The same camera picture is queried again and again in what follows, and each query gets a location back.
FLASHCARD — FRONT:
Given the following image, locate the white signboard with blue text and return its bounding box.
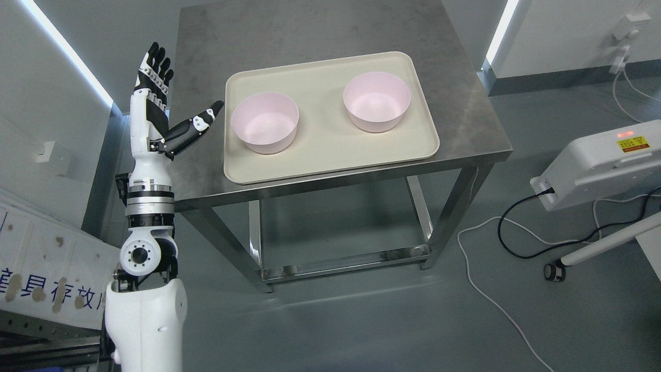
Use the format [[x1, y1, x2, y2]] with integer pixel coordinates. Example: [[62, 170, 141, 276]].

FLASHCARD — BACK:
[[1, 198, 119, 330]]

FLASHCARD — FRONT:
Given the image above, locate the pink bowl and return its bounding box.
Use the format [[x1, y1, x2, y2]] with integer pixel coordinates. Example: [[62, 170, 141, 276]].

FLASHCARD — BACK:
[[342, 71, 412, 133], [230, 92, 300, 154]]

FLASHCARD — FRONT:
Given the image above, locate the white wall plug right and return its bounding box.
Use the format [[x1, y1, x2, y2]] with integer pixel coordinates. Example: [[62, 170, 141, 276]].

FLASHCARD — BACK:
[[609, 11, 651, 75]]

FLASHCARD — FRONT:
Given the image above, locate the beige plastic tray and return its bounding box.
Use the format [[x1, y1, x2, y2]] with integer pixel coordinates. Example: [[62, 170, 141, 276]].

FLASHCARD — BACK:
[[223, 51, 440, 184]]

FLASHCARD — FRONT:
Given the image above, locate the white wall socket left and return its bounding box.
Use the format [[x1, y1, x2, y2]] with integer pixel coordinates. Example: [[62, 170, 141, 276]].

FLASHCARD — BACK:
[[35, 141, 73, 176]]

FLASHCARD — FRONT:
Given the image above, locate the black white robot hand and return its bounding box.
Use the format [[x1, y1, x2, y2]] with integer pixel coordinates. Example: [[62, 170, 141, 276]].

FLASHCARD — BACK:
[[130, 42, 224, 163]]

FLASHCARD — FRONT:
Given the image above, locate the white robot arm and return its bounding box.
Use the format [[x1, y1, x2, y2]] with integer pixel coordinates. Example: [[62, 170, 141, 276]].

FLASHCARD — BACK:
[[104, 153, 188, 371]]

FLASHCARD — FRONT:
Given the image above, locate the stainless steel table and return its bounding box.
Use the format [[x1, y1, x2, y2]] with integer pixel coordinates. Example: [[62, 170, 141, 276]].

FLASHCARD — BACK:
[[171, 1, 512, 293]]

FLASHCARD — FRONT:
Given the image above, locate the white floor cable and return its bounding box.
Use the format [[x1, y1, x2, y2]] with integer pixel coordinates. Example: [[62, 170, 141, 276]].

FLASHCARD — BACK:
[[457, 195, 661, 372]]

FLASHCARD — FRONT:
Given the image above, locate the black power cable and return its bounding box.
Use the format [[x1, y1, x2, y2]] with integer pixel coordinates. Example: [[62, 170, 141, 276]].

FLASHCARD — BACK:
[[497, 187, 661, 259]]

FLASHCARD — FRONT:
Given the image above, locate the black caster wheel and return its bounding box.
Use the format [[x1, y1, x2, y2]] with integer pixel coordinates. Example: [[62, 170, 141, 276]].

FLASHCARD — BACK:
[[543, 263, 566, 283]]

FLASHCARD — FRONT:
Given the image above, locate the white machine on stand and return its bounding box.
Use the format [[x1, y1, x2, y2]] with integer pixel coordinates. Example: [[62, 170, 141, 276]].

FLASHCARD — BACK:
[[530, 120, 660, 274]]

